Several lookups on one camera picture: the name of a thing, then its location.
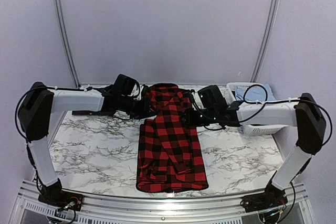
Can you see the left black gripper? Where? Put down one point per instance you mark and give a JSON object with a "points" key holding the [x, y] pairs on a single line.
{"points": [[145, 112]]}

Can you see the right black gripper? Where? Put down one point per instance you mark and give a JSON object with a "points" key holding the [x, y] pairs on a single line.
{"points": [[189, 119]]}

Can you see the red black plaid shirt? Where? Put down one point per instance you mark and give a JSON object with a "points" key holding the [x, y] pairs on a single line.
{"points": [[169, 153]]}

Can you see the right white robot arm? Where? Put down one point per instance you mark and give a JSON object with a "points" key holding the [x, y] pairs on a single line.
{"points": [[309, 118]]}

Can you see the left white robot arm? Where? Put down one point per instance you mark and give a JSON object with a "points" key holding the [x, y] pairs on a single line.
{"points": [[37, 106]]}

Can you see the light blue shirt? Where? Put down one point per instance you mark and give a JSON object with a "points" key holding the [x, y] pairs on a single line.
{"points": [[256, 93]]}

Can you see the black pinstripe folded shirt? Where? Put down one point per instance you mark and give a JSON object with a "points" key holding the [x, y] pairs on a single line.
{"points": [[94, 113]]}

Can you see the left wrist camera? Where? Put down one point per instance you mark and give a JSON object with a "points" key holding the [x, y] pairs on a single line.
{"points": [[125, 85]]}

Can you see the left wall aluminium profile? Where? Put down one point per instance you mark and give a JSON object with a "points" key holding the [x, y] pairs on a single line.
{"points": [[65, 42]]}

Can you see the wall aluminium profile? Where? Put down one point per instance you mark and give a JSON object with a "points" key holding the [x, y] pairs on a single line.
{"points": [[265, 40], [65, 42]]}

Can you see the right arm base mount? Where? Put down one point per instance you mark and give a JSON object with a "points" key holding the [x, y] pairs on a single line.
{"points": [[262, 201]]}

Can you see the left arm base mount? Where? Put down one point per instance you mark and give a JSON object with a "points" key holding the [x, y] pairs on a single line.
{"points": [[63, 200]]}

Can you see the right wall aluminium profile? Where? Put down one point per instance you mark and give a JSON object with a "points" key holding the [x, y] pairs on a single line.
{"points": [[265, 40]]}

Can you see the aluminium table front rail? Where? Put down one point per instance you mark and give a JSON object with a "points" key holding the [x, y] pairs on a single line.
{"points": [[114, 209]]}

